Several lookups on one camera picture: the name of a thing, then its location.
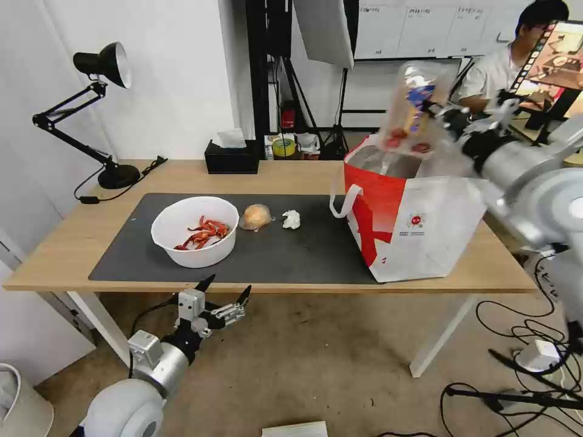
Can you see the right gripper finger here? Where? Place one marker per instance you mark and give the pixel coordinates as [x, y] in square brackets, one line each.
[502, 109]
[448, 119]

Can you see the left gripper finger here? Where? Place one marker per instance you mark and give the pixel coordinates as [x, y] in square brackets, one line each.
[230, 313]
[206, 285]

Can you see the clear plastic bottle blue label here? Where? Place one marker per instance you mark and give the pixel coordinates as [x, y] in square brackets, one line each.
[410, 114]

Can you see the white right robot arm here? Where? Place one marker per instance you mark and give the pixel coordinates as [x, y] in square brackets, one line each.
[542, 182]

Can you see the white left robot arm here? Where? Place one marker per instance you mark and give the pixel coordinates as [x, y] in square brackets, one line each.
[136, 396]

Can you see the red white takeout bag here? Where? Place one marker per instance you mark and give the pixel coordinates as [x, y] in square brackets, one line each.
[432, 246]

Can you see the clear plastic bag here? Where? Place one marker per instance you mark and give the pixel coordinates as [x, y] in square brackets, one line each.
[309, 144]

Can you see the white round bowl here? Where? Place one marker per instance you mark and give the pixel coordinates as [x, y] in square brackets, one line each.
[205, 257]

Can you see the person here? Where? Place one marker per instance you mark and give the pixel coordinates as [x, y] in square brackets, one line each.
[494, 73]

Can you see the red food scraps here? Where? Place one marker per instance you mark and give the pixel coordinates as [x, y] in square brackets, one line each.
[204, 236]

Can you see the computer monitor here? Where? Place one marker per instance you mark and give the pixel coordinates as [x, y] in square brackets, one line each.
[553, 59]

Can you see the plastic wrapped bread bun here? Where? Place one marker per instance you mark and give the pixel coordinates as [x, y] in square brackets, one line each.
[255, 217]

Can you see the black desk mat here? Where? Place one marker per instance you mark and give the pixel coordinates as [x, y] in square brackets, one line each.
[296, 255]

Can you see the white cabinet with labels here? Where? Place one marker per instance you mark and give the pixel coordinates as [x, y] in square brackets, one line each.
[432, 27]

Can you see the crumpled white tissue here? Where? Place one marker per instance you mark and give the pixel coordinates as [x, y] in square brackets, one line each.
[291, 219]

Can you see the black tripod light stand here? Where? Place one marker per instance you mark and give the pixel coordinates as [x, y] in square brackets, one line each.
[337, 132]

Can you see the black tissue box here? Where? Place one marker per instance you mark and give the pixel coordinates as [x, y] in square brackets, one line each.
[230, 160]

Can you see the white flat box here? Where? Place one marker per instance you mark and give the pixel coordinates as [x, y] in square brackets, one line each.
[296, 430]

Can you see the black desk lamp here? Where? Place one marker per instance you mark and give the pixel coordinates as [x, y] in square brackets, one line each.
[119, 176]

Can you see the white softbox light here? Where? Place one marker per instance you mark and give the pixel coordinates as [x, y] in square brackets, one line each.
[325, 32]

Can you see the yellow green tape roll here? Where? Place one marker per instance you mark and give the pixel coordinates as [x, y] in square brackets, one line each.
[283, 148]

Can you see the white round bin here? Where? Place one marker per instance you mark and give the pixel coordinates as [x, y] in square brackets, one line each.
[20, 405]

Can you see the black metal rack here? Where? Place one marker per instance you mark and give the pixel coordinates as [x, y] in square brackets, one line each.
[268, 68]

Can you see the wooden table white legs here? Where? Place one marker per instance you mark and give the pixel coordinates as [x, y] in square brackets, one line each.
[438, 341]

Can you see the white power adapter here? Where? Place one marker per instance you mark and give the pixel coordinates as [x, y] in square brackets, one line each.
[539, 354]

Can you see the black floor stand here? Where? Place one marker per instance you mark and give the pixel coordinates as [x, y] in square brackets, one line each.
[524, 397]

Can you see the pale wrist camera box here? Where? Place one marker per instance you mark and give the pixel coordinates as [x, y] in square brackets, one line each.
[190, 306]

